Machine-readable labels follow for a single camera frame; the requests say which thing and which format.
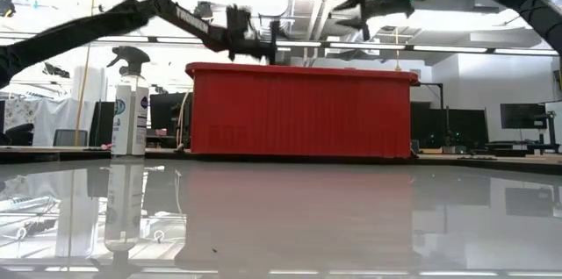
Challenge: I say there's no red plastic laundry basket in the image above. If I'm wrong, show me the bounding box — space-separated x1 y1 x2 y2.
184 61 419 159

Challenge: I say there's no clear spray bottle grey trigger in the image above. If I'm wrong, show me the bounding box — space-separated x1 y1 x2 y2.
106 46 151 157

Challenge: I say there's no white printed cloth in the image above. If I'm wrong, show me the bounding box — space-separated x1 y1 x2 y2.
3 96 96 147

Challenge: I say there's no large black screen panel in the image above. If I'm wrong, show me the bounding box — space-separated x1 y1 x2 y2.
410 102 489 151

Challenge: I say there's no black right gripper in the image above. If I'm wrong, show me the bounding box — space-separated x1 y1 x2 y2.
331 0 416 42

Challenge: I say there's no black monitor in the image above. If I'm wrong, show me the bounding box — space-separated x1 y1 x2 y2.
148 93 193 138
500 103 548 130

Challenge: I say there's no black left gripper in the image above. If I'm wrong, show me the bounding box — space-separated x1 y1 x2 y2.
214 4 280 64

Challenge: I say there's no black hanging dome device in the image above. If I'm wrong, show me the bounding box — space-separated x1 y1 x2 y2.
192 1 215 21
0 0 17 19

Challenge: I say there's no black bar with light strips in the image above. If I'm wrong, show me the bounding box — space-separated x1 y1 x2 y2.
0 31 561 57

